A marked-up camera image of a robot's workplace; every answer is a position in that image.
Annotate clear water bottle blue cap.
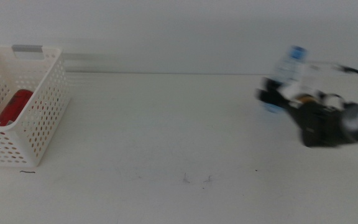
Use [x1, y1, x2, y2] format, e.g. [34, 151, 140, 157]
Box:
[261, 45, 308, 114]

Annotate red soda can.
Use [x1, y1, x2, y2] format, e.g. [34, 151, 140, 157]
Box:
[0, 89, 34, 127]

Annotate white perforated plastic basket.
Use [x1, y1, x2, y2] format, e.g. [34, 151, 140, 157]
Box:
[0, 45, 71, 168]

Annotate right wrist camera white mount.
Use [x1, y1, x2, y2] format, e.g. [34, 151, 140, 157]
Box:
[278, 62, 323, 101]

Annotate black camera cable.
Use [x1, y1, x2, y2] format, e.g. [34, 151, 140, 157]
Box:
[309, 61, 358, 105]

